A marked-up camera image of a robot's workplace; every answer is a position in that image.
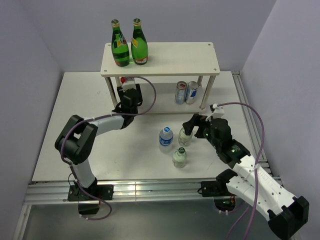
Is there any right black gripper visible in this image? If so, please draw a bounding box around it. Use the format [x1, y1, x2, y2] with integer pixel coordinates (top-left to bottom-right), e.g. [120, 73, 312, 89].
[182, 113, 221, 149]

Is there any blue label water bottle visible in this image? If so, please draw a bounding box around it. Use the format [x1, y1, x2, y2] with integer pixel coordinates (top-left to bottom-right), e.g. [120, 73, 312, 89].
[159, 126, 174, 153]

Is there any green glass bottle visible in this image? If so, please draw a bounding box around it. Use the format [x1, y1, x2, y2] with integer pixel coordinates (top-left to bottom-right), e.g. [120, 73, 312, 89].
[111, 19, 130, 67]
[131, 18, 149, 65]

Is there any green glass bottle front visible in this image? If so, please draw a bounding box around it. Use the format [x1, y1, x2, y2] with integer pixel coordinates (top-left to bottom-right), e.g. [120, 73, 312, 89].
[131, 18, 149, 65]

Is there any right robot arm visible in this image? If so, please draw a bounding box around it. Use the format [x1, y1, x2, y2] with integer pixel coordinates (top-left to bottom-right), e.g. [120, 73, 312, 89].
[182, 113, 310, 240]

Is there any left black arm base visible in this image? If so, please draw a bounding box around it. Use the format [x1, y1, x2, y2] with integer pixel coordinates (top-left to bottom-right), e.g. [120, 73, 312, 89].
[67, 184, 114, 221]

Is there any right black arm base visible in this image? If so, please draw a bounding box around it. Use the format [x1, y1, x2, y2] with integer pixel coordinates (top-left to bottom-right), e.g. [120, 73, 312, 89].
[197, 180, 236, 212]

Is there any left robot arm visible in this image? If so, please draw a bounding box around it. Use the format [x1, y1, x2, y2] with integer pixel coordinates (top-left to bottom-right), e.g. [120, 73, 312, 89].
[54, 84, 143, 200]

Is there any white two-tier shelf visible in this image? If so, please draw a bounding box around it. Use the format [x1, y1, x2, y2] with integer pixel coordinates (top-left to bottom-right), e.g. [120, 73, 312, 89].
[100, 42, 220, 114]

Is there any clear soda bottle rear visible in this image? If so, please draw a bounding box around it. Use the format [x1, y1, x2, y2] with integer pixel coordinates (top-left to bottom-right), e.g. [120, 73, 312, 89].
[178, 127, 193, 147]

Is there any clear soda bottle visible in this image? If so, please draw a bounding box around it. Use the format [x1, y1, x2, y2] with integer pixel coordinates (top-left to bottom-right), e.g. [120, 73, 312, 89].
[178, 127, 193, 147]
[172, 147, 187, 168]

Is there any clear soda bottle front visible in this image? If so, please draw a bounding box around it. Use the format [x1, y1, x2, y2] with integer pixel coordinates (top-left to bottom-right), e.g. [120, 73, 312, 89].
[172, 147, 187, 168]

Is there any light blue drink can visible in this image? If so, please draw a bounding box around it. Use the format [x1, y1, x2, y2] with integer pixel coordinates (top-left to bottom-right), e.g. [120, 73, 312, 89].
[175, 81, 187, 105]

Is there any silver blue energy drink can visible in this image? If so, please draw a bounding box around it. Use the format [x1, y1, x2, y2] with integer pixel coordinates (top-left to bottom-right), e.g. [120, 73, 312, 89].
[185, 81, 199, 105]

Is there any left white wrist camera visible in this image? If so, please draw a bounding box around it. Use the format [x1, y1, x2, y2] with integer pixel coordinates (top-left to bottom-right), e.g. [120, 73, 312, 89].
[120, 76, 137, 92]

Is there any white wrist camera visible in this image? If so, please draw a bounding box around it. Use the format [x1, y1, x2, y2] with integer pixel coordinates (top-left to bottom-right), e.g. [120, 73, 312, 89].
[120, 76, 137, 92]
[205, 103, 225, 122]

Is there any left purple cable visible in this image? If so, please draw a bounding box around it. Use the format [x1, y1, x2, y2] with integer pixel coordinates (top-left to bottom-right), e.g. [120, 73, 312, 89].
[60, 75, 158, 221]

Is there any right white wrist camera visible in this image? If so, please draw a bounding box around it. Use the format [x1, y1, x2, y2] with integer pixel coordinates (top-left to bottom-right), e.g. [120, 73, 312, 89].
[205, 103, 225, 122]

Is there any aluminium right rail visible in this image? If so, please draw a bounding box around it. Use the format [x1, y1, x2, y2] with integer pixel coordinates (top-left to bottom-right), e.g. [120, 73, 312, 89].
[231, 71, 283, 186]

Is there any aluminium rail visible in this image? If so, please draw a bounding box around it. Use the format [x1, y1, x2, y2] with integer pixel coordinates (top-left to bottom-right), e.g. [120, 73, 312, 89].
[23, 178, 204, 205]
[231, 71, 283, 186]

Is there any aluminium front rail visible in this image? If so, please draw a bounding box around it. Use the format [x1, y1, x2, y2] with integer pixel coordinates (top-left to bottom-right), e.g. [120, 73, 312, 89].
[23, 178, 204, 205]

